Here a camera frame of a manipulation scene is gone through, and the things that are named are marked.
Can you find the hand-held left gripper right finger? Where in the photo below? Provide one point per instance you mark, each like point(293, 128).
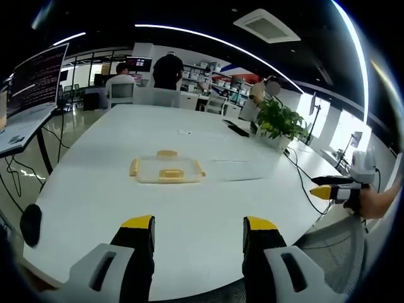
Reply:
point(277, 268)

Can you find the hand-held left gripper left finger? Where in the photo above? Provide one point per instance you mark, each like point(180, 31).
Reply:
point(94, 268)

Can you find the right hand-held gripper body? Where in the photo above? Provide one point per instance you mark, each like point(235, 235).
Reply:
point(361, 168)

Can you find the clear container lid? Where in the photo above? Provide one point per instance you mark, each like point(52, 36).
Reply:
point(168, 168)

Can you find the person's right hand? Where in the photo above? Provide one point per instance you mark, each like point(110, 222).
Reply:
point(363, 203)

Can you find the grey mesh office chair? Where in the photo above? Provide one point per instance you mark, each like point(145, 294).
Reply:
point(334, 252)

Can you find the monitor on black stand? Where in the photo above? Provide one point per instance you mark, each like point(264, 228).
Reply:
point(314, 107)

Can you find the green potted plant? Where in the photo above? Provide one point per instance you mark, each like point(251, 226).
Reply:
point(281, 124)

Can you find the black round pad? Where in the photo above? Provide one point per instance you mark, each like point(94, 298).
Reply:
point(31, 224)

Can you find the clear plastic sheet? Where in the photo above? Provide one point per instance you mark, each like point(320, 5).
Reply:
point(236, 170)

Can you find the black flat device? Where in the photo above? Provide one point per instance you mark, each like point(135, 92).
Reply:
point(236, 127)

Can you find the shelf of storage boxes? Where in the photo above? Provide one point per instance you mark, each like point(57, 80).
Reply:
point(221, 79)

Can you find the white side desk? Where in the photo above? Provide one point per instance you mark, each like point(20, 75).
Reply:
point(22, 127)

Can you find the ceiling air vent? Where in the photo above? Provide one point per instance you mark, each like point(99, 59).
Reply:
point(266, 26)

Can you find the white office chair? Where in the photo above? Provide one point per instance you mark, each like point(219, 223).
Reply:
point(122, 94)

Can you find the large computer monitor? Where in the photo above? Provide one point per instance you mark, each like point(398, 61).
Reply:
point(34, 80)

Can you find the red wall screen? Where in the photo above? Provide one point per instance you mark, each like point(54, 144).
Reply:
point(139, 63)

